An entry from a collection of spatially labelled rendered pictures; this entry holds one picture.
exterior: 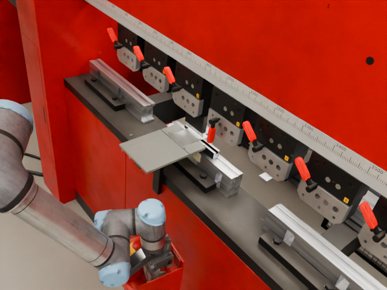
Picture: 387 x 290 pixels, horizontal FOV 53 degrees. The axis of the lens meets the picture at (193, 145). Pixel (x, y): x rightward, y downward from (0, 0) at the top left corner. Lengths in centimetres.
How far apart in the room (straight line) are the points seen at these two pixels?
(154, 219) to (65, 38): 122
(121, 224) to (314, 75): 63
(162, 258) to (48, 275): 116
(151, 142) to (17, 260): 123
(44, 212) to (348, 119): 72
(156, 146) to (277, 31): 62
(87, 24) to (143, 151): 88
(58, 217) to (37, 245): 155
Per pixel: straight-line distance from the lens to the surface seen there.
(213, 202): 142
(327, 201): 114
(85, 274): 228
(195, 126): 147
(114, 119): 178
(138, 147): 141
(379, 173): 101
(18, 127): 90
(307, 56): 102
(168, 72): 141
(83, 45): 210
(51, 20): 199
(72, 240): 93
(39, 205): 87
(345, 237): 146
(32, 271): 234
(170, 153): 140
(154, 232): 110
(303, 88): 105
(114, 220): 108
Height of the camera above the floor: 187
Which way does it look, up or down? 37 degrees down
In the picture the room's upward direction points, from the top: 8 degrees clockwise
